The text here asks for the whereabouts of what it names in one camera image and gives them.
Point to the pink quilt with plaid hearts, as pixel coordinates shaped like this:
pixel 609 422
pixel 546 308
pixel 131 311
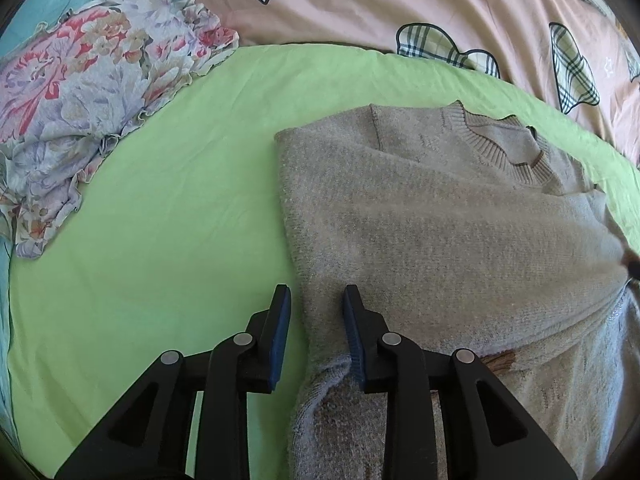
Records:
pixel 400 0

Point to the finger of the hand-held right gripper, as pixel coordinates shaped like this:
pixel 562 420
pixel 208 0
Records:
pixel 634 266

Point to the grey knit sweater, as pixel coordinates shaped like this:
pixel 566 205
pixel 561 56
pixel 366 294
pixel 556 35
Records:
pixel 440 230

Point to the floral ruffled pillowcase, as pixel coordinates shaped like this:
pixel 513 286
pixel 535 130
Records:
pixel 95 95

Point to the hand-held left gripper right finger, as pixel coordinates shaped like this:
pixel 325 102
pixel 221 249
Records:
pixel 353 340

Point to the green blanket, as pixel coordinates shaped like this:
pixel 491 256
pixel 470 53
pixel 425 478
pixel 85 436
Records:
pixel 190 200

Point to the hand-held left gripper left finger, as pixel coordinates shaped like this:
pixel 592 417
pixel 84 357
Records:
pixel 280 340

